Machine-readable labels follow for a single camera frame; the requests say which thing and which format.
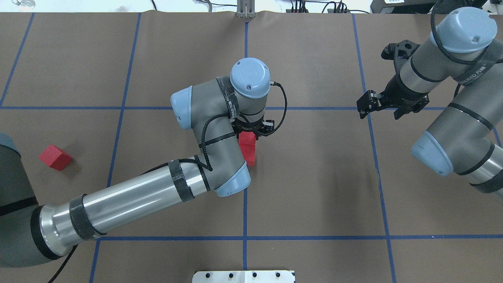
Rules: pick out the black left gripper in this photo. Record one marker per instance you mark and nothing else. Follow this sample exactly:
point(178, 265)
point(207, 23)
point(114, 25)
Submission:
point(246, 127)

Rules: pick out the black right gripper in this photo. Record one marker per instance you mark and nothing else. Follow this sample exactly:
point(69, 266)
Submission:
point(400, 94)

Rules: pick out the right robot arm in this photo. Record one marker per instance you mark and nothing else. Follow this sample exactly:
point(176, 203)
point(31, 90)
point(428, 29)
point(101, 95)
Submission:
point(462, 45)

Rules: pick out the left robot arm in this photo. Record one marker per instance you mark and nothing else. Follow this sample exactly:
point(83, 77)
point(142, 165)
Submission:
point(33, 234)

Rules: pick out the brown paper table mat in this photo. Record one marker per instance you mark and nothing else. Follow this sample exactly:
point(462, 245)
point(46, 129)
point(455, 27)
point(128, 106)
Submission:
point(333, 197)

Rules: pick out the aluminium frame post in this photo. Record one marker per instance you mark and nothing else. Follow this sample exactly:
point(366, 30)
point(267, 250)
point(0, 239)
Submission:
point(246, 9)

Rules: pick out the white metal base plate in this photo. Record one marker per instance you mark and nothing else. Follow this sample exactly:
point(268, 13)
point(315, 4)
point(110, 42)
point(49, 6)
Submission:
point(245, 276)

